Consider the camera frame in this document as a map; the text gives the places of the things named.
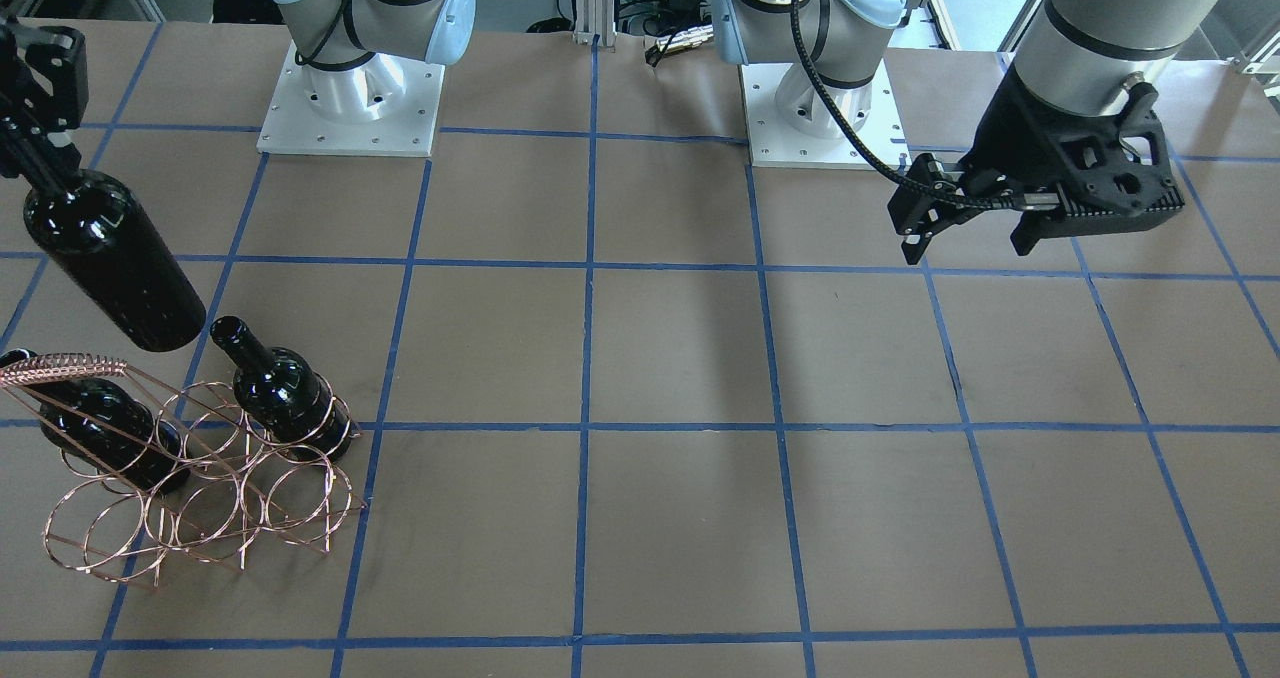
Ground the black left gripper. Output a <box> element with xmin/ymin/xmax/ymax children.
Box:
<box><xmin>888</xmin><ymin>69</ymin><xmax>1185</xmax><ymax>265</ymax></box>

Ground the copper wire wine basket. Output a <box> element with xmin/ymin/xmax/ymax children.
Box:
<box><xmin>3</xmin><ymin>354</ymin><xmax>366</xmax><ymax>585</ymax></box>

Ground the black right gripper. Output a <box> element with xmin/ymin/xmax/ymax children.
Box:
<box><xmin>1</xmin><ymin>18</ymin><xmax>88</xmax><ymax>180</ymax></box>

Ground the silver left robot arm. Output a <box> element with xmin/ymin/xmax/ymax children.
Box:
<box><xmin>709</xmin><ymin>0</ymin><xmax>1220</xmax><ymax>265</ymax></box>

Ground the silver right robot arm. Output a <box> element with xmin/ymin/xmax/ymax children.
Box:
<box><xmin>3</xmin><ymin>0</ymin><xmax>477</xmax><ymax>183</ymax></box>

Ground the dark wine bottle carried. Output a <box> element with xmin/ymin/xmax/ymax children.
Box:
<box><xmin>23</xmin><ymin>169</ymin><xmax>206</xmax><ymax>353</ymax></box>

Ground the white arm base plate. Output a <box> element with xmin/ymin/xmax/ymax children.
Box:
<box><xmin>741</xmin><ymin>61</ymin><xmax>913</xmax><ymax>171</ymax></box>
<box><xmin>256</xmin><ymin>49</ymin><xmax>445</xmax><ymax>159</ymax></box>

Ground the dark wine bottle slot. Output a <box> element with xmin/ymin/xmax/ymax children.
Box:
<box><xmin>3</xmin><ymin>347</ymin><xmax>191</xmax><ymax>495</ymax></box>
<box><xmin>209</xmin><ymin>315</ymin><xmax>358</xmax><ymax>461</ymax></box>

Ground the aluminium frame post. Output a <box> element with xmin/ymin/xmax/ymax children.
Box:
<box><xmin>572</xmin><ymin>0</ymin><xmax>618</xmax><ymax>52</ymax></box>

